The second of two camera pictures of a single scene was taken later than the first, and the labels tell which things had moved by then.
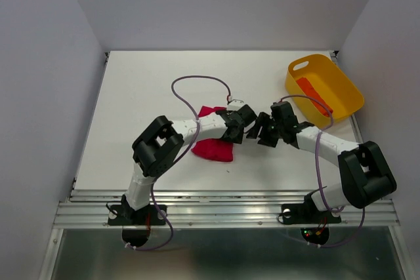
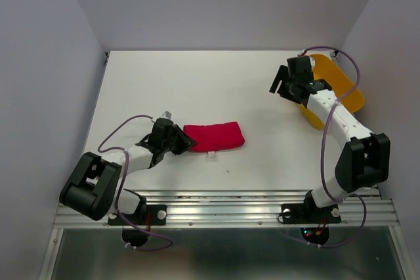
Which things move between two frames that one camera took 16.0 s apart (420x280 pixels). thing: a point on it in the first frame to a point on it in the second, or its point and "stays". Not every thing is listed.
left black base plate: x=123 y=215 stays
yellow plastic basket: x=330 y=81 stays
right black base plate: x=307 y=214 stays
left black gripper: x=236 y=139 to x=185 y=142
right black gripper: x=262 y=119 to x=283 y=74
